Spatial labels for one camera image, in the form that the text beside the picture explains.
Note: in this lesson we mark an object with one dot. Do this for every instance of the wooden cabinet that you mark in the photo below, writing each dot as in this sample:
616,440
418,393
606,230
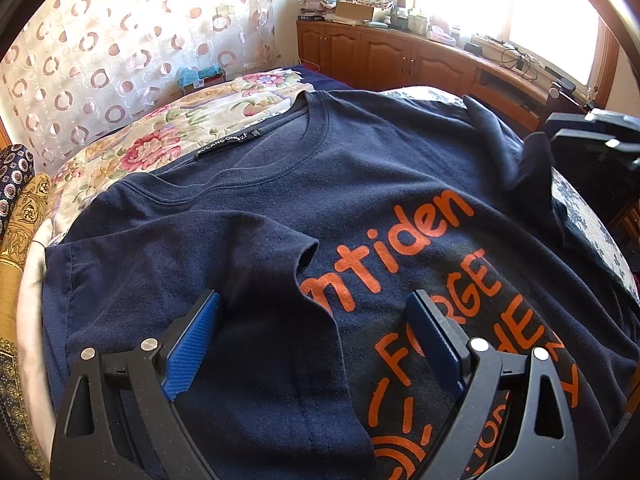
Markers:
390,57

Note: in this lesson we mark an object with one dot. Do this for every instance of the navy bed sheet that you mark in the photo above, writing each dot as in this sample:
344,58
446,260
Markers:
325,80

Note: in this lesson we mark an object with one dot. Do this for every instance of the blue floral blanket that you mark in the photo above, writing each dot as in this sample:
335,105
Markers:
595,230

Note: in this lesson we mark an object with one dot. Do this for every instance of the blue bag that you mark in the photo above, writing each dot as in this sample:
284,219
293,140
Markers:
197,76

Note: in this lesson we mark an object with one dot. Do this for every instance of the window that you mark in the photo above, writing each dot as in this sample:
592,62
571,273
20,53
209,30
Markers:
505,5

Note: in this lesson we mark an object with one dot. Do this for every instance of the sheer curtain with circles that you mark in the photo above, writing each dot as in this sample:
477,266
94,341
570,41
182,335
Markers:
125,35

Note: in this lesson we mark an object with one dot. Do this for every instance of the pink floral quilt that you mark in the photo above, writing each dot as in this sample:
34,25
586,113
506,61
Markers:
165,125

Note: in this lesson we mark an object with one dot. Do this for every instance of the cardboard box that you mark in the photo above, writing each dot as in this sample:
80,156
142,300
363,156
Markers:
356,11

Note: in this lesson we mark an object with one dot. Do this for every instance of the white pillow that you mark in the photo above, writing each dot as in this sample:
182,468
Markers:
35,265

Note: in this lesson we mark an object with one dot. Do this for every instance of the white power strip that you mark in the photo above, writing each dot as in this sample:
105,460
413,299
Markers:
492,45

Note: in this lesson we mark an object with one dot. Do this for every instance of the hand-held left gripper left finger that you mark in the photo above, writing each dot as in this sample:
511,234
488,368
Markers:
192,345

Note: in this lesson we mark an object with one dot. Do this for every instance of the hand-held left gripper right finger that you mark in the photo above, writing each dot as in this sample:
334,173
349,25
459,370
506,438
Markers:
432,340

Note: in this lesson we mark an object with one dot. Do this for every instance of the gold patterned cloth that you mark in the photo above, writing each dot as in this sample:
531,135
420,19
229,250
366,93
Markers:
25,240

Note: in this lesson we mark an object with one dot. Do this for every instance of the navy t-shirt with orange print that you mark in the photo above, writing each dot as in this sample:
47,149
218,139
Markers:
350,195

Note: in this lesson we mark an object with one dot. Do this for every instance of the navy patterned cloth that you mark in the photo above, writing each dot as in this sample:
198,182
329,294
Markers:
15,185

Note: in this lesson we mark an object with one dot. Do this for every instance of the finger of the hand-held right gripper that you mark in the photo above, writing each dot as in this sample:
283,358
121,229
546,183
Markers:
585,142
590,119

